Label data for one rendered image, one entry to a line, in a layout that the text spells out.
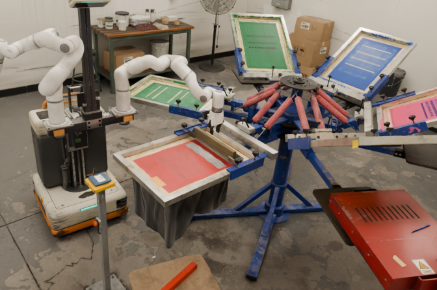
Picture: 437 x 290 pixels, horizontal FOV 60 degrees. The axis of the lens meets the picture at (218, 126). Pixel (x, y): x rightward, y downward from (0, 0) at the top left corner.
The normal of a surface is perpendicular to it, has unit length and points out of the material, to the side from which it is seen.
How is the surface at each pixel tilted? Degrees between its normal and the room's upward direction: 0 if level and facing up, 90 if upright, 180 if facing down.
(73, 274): 0
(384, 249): 0
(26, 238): 0
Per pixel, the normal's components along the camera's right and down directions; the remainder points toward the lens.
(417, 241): 0.09, -0.88
